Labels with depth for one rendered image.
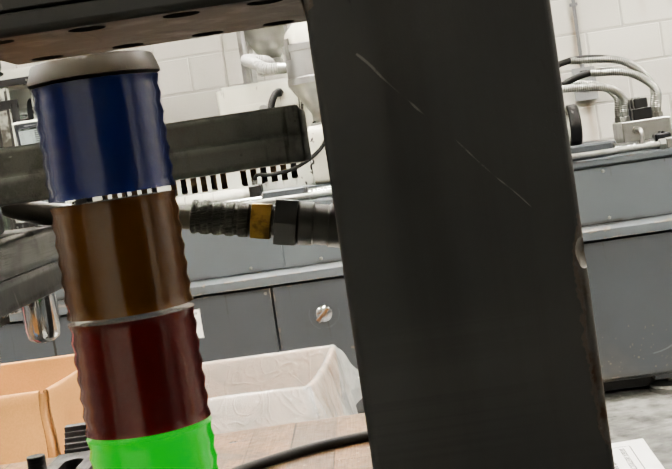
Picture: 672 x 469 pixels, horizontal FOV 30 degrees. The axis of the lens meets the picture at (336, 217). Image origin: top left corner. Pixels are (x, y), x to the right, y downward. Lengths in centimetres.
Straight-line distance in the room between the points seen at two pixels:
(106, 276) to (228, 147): 23
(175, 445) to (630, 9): 683
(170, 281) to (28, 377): 314
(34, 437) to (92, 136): 260
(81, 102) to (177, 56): 677
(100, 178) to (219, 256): 480
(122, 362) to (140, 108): 7
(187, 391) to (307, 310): 476
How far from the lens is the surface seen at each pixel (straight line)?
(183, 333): 37
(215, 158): 59
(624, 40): 713
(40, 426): 294
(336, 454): 110
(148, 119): 37
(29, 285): 66
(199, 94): 710
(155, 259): 37
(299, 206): 70
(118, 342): 37
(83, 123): 36
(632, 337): 518
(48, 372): 349
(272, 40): 580
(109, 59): 36
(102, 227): 36
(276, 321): 518
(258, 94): 571
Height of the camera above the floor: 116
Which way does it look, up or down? 3 degrees down
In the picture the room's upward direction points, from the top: 8 degrees counter-clockwise
